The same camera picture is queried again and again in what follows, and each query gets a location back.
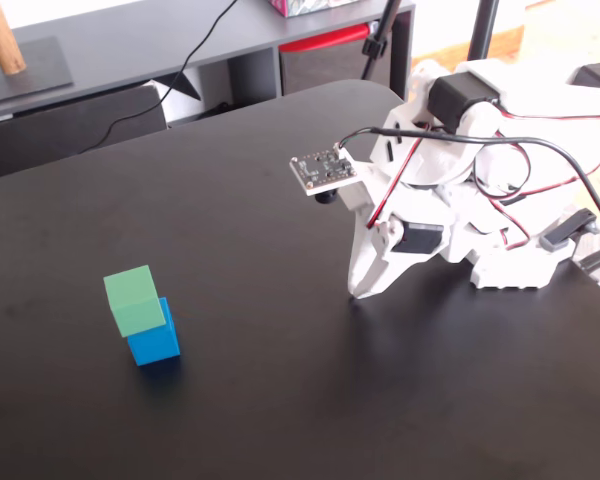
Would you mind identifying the white gripper with motor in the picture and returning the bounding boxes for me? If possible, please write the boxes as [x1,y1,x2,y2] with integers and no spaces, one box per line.
[337,152,457,300]

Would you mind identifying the green cube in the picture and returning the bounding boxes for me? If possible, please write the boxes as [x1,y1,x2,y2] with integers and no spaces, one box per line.
[103,264,166,337]

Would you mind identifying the blue cube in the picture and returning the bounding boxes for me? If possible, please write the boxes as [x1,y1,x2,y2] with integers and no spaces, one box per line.
[126,297,182,368]

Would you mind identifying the grey black table clamp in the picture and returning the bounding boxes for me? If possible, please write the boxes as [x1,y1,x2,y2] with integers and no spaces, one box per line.
[538,208,600,253]

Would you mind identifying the small dark storage box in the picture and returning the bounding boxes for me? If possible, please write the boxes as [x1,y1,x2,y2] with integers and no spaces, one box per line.
[279,37,394,97]

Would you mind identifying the slanted black stand leg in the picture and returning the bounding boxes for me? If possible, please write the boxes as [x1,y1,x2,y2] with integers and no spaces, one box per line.
[360,0,404,81]

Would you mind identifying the red flat item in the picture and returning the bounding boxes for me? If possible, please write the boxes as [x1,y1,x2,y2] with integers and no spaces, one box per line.
[278,22,381,54]

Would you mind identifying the white black printed sheet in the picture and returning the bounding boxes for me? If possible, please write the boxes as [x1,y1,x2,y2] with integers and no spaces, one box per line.
[147,68,204,126]

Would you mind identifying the black vertical pole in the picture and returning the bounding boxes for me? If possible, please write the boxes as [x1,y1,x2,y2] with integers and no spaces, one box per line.
[467,0,501,62]

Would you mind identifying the patterned tissue box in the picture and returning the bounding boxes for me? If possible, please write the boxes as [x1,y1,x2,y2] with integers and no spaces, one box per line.
[265,0,362,19]

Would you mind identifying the grey shelf unit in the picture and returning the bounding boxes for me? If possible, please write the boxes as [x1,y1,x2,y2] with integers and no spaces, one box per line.
[0,0,416,182]

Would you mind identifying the wide dark storage box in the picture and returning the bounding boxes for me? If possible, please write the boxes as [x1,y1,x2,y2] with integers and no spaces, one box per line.
[0,84,169,182]

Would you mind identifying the wooden pole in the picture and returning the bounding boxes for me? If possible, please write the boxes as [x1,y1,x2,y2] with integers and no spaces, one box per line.
[0,0,28,76]

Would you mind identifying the red black gripper servo wire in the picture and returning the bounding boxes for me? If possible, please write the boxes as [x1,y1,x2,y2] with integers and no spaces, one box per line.
[363,135,425,230]

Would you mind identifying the bare circuit board camera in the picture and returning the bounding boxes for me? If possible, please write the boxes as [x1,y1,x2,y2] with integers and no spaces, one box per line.
[287,144,357,204]

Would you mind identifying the black camera cable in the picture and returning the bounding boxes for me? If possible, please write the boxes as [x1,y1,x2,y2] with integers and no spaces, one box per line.
[337,125,600,237]

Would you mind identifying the red black looped servo wire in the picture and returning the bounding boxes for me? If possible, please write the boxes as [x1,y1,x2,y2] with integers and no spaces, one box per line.
[472,141,534,201]

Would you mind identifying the thin black power cable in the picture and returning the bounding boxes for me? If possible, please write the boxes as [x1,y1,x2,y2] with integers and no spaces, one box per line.
[77,0,237,156]

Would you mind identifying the dark grey flat base plate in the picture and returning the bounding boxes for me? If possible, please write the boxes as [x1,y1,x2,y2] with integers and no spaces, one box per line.
[0,35,75,109]

